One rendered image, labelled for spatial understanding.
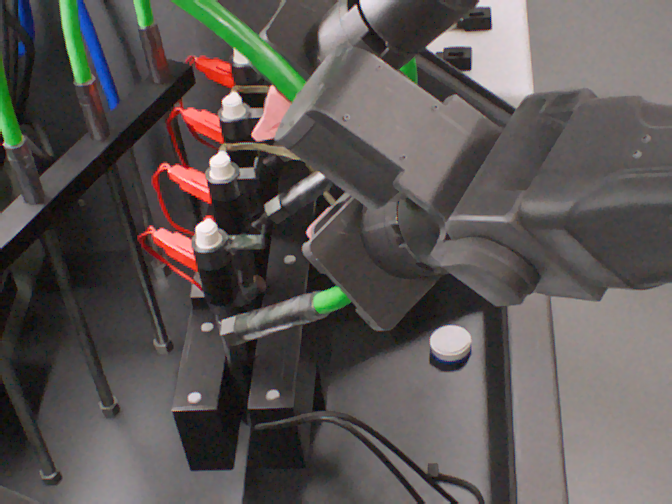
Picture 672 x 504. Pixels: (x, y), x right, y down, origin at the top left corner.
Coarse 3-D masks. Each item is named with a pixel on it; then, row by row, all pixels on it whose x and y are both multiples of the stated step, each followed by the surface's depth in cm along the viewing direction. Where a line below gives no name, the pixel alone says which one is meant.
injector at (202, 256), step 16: (192, 240) 97; (224, 240) 96; (208, 256) 96; (224, 256) 96; (208, 272) 97; (224, 272) 97; (208, 288) 98; (224, 288) 98; (240, 288) 99; (256, 288) 99; (208, 304) 100; (224, 304) 99; (240, 304) 100; (240, 352) 104; (240, 368) 105; (240, 384) 106; (240, 400) 108
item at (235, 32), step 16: (176, 0) 69; (192, 0) 69; (208, 0) 69; (192, 16) 69; (208, 16) 69; (224, 16) 69; (224, 32) 69; (240, 32) 69; (240, 48) 69; (256, 48) 69; (256, 64) 69; (272, 64) 69; (288, 64) 70; (272, 80) 70; (288, 80) 69; (304, 80) 70; (288, 96) 70; (336, 288) 80; (320, 304) 81; (336, 304) 80
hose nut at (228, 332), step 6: (228, 318) 88; (234, 318) 87; (222, 324) 88; (228, 324) 88; (234, 324) 87; (222, 330) 88; (228, 330) 87; (234, 330) 87; (222, 336) 88; (228, 336) 88; (234, 336) 87; (240, 336) 87; (228, 342) 88; (234, 342) 88; (240, 342) 87
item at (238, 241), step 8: (232, 240) 97; (240, 240) 96; (248, 240) 96; (256, 240) 96; (224, 248) 96; (232, 248) 96; (240, 248) 96; (248, 248) 96; (256, 248) 96; (264, 248) 96
